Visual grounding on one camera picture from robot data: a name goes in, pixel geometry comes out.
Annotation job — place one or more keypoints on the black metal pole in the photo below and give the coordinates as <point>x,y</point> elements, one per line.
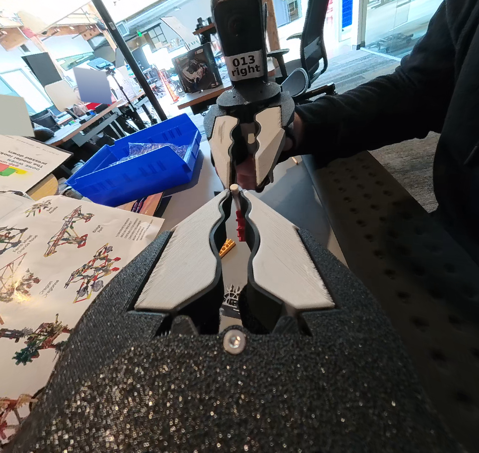
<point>121,47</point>

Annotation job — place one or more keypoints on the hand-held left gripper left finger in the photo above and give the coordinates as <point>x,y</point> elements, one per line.
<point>179,266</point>

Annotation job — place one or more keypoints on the person's right forearm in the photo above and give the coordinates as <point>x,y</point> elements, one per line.
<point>374,120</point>

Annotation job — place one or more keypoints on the toy instruction booklet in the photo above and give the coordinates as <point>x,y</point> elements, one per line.
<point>75,254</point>

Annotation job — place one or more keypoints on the short white rod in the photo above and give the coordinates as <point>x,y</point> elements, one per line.
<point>234,195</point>

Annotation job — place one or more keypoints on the person's upper body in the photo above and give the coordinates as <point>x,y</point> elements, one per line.
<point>464,124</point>

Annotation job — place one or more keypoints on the round wooden table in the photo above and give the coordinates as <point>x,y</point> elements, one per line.
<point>46,188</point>

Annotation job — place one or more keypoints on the grey office desk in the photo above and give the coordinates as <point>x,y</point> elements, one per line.
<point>93,120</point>

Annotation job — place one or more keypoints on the blue plastic bin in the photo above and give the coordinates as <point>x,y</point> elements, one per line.
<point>131,176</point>

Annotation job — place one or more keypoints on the person's right hand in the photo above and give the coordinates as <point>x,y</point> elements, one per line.
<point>245,174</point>

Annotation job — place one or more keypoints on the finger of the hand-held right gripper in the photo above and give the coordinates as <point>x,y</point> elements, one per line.
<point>271,139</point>
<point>221,142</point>

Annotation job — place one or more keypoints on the wooden desk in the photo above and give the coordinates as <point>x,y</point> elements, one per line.
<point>198,99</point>

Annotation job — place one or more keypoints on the black office chair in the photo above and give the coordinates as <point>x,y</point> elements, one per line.
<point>314,49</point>

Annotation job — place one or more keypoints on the clear plastic wrap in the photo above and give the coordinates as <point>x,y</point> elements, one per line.
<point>149,150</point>

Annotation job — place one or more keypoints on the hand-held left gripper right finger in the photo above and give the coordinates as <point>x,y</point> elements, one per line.
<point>288,266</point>

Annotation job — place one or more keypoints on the yellow half-round connector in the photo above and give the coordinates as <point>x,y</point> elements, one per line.
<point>228,249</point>

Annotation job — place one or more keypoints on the white printed paper sheet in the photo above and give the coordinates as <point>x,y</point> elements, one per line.
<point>33,154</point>

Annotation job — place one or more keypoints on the black printed box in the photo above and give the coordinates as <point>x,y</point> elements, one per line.
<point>196,69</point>

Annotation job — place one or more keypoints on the black monitor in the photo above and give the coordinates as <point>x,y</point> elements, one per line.
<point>41,69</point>

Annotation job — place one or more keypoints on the printed toy packaging bag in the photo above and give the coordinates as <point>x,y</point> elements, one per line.
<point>148,204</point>

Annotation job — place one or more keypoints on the red plastic connector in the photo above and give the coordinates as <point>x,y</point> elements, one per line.
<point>240,226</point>

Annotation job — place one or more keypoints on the wooden post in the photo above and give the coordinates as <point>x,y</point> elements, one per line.
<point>271,19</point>

